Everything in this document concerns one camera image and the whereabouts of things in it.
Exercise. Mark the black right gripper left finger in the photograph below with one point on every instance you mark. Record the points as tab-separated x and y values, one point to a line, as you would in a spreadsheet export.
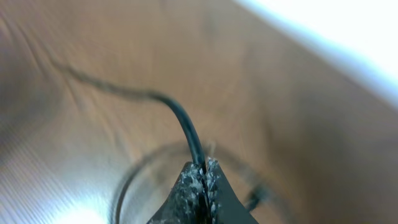
185	202

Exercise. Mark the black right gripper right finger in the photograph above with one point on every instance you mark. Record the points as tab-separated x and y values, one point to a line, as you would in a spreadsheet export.
223	205

